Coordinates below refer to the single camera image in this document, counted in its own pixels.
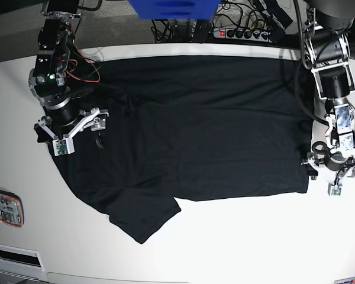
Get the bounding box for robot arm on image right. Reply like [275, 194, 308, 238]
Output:
[294, 1, 355, 186]

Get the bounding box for power strip with red switch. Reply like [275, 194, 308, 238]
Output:
[212, 28, 272, 43]

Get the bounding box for white table cable slot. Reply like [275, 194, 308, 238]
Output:
[0, 244, 45, 271]

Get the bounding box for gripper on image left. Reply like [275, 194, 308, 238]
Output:
[35, 101, 105, 148]

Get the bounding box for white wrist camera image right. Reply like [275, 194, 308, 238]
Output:
[301, 150, 355, 197]

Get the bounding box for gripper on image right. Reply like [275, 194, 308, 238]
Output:
[305, 141, 355, 180]

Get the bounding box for black box under bin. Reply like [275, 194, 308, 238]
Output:
[191, 20, 212, 43]

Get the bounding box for blue plastic bin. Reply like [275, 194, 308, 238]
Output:
[129, 0, 220, 20]

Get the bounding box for black T-shirt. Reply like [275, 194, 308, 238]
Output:
[53, 56, 312, 243]

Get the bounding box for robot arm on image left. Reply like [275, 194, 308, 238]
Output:
[28, 1, 109, 156]

